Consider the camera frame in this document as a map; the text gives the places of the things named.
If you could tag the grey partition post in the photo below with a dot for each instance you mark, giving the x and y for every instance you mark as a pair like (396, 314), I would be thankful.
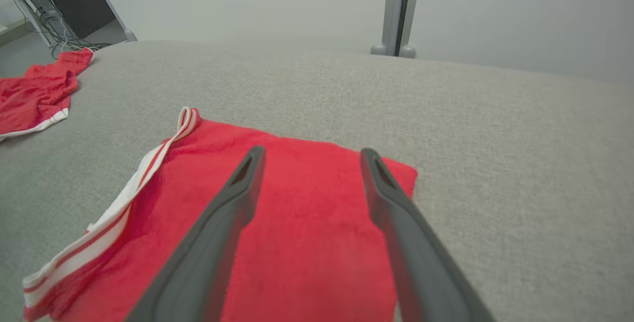
(391, 5)

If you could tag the red shorts with white hem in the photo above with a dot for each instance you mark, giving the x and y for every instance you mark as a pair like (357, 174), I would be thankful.
(34, 99)

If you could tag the grey metal stand frame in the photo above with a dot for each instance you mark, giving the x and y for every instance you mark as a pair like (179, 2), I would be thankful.
(111, 2)

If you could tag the red Bulls basketball jersey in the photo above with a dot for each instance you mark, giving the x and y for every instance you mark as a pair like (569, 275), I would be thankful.
(312, 223)

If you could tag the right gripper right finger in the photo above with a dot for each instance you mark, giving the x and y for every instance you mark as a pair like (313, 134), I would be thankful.
(421, 262)

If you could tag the grey fabric sofa seat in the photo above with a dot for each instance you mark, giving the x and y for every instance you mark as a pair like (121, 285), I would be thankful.
(446, 138)

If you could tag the grey rounded partition foot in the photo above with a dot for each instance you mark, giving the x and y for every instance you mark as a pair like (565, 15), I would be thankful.
(407, 52)
(379, 50)

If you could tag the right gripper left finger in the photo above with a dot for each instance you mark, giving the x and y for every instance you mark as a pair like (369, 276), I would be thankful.
(208, 252)

